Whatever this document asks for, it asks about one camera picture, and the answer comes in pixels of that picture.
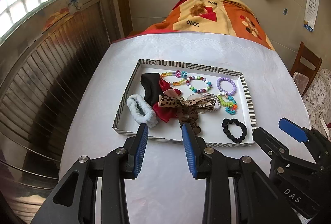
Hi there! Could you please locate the orange patterned blanket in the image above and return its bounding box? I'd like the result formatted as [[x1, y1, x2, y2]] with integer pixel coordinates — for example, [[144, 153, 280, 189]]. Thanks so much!
[[143, 0, 274, 50]]

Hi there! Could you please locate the floral fabric cover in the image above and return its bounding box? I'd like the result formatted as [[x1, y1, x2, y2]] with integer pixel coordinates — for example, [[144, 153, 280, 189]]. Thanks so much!
[[303, 69, 330, 140]]

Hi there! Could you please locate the wooden chair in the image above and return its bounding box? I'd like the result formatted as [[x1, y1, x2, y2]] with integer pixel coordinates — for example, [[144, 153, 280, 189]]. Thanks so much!
[[290, 42, 323, 96]]

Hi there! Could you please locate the black scrunchie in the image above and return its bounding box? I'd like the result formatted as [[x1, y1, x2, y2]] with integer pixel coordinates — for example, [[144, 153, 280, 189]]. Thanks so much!
[[222, 118, 248, 144]]

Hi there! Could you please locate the eye chart poster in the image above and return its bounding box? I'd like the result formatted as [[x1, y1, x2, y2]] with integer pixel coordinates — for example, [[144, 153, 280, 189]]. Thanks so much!
[[303, 0, 319, 32]]

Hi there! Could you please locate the multicolour round bead bracelet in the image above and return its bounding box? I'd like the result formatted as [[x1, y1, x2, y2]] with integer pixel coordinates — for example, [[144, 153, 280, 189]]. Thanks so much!
[[185, 75, 212, 94]]

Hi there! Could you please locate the leopard print bow scrunchie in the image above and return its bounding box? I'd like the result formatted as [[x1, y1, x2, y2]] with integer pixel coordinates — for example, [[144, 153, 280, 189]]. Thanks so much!
[[153, 95, 217, 135]]

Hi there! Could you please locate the colourful flower bead bracelet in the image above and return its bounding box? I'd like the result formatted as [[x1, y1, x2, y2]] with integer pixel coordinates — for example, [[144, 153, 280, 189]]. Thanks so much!
[[216, 94, 238, 115]]

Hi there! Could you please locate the striped black white tray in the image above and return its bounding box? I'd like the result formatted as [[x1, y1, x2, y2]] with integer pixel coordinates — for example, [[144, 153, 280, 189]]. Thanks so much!
[[112, 59, 257, 147]]

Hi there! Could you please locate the purple bead bracelet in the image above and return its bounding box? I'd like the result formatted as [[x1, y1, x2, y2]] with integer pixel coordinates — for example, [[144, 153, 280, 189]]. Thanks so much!
[[216, 77, 237, 96]]

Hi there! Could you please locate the rainbow bead bracelet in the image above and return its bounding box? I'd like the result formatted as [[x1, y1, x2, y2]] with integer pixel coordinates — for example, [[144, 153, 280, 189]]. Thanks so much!
[[160, 70, 188, 86]]

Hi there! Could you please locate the white fluffy scrunchie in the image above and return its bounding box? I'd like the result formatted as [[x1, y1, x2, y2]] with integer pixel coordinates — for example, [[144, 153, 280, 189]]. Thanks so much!
[[126, 95, 158, 128]]

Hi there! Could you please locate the red black hair bow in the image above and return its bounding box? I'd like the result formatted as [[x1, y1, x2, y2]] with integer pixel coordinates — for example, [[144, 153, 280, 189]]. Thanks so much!
[[140, 72, 183, 123]]

